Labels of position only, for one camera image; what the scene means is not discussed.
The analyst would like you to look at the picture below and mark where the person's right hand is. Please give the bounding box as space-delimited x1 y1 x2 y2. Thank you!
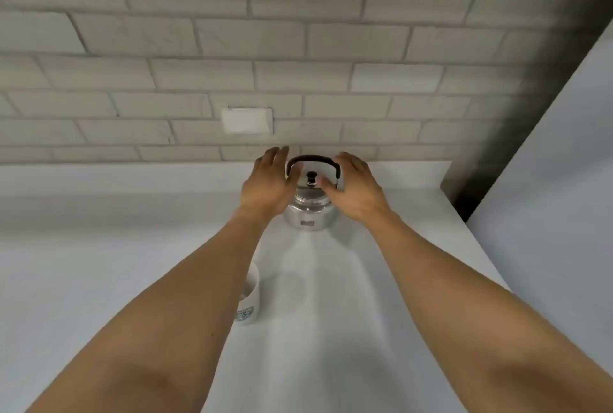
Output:
318 152 394 226

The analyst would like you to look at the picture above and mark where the person's left forearm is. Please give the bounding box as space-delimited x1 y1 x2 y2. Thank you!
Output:
26 207 288 413

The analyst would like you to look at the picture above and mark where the white printed cup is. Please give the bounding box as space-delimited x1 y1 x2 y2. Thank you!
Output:
233 262 261 327

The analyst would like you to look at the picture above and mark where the steel kettle with black handle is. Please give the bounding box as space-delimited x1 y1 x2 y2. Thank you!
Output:
283 154 342 232

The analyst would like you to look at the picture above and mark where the white wall switch plate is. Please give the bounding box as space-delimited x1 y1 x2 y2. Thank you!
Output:
221 107 275 136

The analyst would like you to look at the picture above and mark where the person's left hand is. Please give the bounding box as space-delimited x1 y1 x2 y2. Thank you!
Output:
238 145 294 223

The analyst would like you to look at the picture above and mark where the person's right forearm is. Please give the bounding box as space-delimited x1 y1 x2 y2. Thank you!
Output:
354 211 613 413

